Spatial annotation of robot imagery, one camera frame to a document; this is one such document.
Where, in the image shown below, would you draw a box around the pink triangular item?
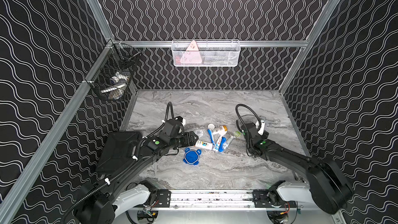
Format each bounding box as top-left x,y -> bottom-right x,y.
180,40 -> 203,66

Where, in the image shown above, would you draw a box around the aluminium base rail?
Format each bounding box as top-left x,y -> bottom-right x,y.
148,189 -> 297,212

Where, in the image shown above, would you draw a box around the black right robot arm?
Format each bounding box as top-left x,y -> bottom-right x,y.
240,123 -> 354,214

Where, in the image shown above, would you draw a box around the small clear bottle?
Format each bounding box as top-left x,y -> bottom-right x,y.
222,136 -> 235,150

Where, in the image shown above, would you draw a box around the small green capped jar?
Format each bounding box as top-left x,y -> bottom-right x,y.
234,131 -> 242,138

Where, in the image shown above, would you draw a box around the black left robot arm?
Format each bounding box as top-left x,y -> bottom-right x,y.
61,116 -> 199,224

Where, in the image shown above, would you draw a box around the white tube with orange cap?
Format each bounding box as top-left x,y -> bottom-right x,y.
212,125 -> 228,136

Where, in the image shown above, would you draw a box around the blue container lid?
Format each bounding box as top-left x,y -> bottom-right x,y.
183,147 -> 202,166

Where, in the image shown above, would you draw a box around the items in black basket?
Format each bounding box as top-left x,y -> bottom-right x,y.
100,72 -> 130,100

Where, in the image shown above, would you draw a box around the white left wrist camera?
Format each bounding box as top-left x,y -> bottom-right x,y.
174,116 -> 186,127

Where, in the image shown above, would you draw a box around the black case on table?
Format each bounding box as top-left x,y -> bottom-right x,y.
95,131 -> 143,175

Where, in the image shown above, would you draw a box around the white wire mesh basket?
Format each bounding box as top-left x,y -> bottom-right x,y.
171,39 -> 241,67

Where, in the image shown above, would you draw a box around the black wire mesh basket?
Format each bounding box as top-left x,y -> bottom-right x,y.
88,43 -> 143,101

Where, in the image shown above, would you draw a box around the clear plastic toiletry container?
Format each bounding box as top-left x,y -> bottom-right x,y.
237,114 -> 265,132

